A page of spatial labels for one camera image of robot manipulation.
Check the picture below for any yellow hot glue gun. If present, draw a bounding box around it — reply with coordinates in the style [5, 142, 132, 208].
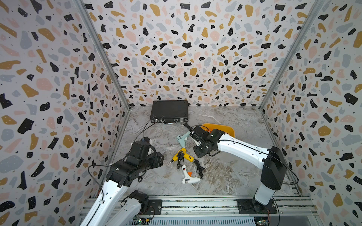
[170, 148, 205, 178]

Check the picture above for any white hot glue gun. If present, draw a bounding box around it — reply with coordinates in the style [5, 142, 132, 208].
[182, 165, 201, 184]

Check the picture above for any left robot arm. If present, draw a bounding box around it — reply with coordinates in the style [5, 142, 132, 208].
[81, 137, 164, 226]

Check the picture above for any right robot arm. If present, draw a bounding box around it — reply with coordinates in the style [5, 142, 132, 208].
[184, 124, 288, 212]

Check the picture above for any yellow plastic storage box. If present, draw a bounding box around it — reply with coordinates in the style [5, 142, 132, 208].
[202, 123, 235, 137]

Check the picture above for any mint green hot glue gun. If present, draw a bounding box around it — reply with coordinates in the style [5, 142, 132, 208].
[176, 131, 190, 148]

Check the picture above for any black briefcase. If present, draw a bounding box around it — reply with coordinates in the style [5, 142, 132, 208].
[150, 100, 189, 124]

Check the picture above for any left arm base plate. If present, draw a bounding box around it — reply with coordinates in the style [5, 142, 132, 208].
[121, 198, 163, 216]

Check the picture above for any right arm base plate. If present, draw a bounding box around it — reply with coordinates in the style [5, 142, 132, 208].
[236, 198, 278, 215]

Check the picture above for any aluminium mounting rail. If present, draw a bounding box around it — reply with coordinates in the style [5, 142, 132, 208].
[79, 195, 320, 226]

